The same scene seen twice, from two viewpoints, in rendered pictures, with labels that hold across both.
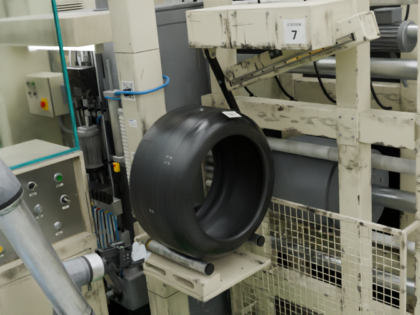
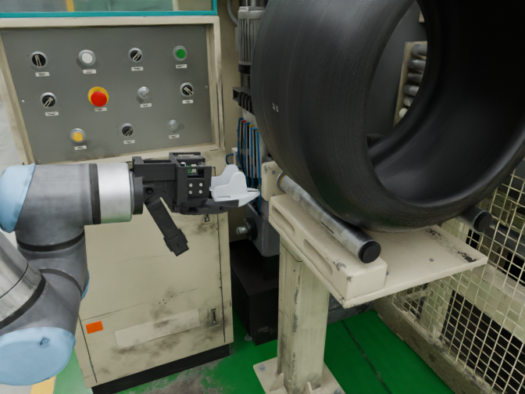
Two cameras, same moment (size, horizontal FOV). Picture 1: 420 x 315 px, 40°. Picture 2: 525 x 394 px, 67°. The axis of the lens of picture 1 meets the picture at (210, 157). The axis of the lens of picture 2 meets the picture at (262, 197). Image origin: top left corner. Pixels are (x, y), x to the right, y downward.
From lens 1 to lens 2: 1.37 m
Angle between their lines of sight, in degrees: 21
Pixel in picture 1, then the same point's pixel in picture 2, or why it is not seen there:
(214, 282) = (372, 278)
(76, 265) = (61, 178)
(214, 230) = (396, 183)
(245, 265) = (437, 256)
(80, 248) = not seen: hidden behind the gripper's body
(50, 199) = (164, 83)
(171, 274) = (302, 237)
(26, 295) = not seen: hidden behind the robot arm
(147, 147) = not seen: outside the picture
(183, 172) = (360, 13)
